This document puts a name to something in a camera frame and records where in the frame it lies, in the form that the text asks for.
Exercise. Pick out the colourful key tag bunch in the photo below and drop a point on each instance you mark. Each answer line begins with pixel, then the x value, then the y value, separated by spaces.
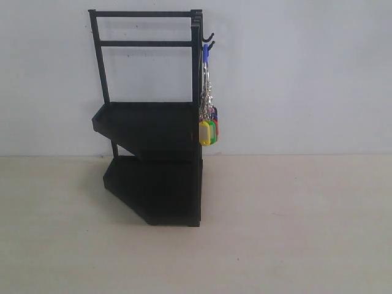
pixel 208 113

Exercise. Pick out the black two-tier rack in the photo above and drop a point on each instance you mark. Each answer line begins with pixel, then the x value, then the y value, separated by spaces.
pixel 157 162

